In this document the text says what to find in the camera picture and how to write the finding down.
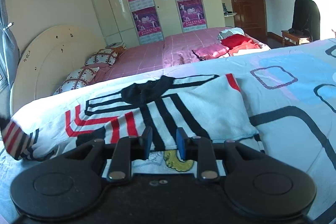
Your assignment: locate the striped knit child sweater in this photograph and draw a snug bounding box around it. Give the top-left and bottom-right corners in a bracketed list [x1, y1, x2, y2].
[1, 74, 264, 172]

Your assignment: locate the red clothing pile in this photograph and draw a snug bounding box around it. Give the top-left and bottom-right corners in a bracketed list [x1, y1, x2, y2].
[221, 34, 261, 56]

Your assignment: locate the blue patterned bed sheet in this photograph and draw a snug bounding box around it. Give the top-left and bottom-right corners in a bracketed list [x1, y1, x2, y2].
[14, 39, 335, 223]

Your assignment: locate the near patterned pillow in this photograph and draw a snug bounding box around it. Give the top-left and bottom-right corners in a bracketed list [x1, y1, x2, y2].
[54, 67, 100, 95]

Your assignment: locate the patterned pillow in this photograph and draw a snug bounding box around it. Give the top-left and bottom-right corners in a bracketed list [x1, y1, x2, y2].
[54, 67, 100, 95]
[85, 47, 125, 65]

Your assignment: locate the cream round headboard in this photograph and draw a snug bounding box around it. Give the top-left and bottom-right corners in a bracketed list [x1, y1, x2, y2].
[10, 25, 106, 115]

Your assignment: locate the far patterned pillow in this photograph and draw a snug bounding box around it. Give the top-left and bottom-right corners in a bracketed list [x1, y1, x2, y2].
[85, 47, 125, 65]

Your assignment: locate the folded pink cloth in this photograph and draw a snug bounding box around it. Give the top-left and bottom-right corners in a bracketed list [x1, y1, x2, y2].
[192, 44, 230, 61]

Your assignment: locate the blue curtain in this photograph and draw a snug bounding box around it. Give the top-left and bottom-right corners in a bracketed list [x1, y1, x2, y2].
[0, 0, 21, 89]

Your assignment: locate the white patterned garment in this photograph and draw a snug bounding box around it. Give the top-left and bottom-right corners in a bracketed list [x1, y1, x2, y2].
[217, 27, 245, 41]

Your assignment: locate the pink plaid bed cover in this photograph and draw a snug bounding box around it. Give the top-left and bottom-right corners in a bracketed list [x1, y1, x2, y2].
[90, 27, 232, 85]

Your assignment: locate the black office chair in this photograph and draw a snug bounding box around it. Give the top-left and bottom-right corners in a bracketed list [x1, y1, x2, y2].
[288, 0, 321, 42]

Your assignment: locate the lower left pink poster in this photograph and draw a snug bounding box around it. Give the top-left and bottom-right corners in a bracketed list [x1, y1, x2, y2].
[132, 7, 163, 45]

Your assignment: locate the lower right pink poster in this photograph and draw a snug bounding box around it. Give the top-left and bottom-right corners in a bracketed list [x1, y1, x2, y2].
[177, 0, 207, 32]

